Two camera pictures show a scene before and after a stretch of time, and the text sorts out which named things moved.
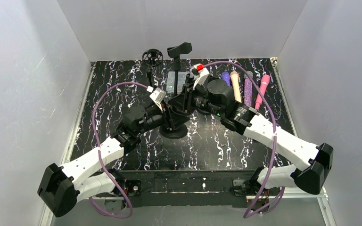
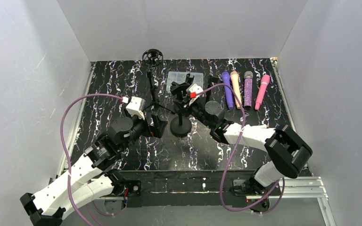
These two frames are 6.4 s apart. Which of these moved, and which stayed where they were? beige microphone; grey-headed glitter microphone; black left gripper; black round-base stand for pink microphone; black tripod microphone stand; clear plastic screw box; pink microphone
Moved: black left gripper; black tripod microphone stand; black round-base stand for pink microphone
Stayed: beige microphone; clear plastic screw box; pink microphone; grey-headed glitter microphone
